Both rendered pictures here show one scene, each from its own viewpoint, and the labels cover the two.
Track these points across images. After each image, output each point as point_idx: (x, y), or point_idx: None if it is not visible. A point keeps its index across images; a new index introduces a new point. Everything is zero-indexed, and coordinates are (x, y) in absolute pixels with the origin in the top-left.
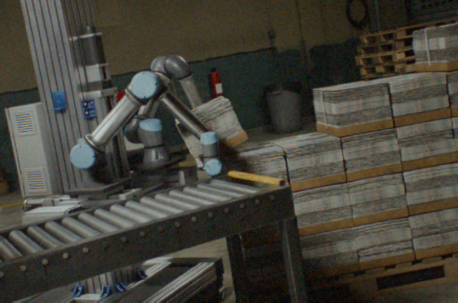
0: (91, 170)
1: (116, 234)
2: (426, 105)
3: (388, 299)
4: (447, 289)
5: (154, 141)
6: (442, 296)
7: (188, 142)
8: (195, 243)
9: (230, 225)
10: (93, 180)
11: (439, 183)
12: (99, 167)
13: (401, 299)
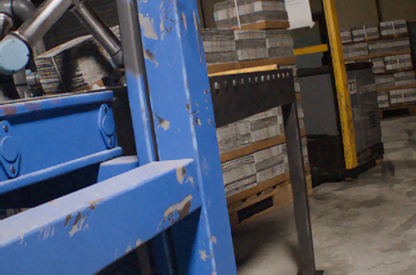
0: (2, 85)
1: (229, 75)
2: (256, 54)
3: (251, 226)
4: (284, 212)
5: (21, 78)
6: (289, 215)
7: (82, 67)
8: (265, 108)
9: (276, 96)
10: (6, 96)
11: (267, 123)
12: (10, 81)
13: (261, 224)
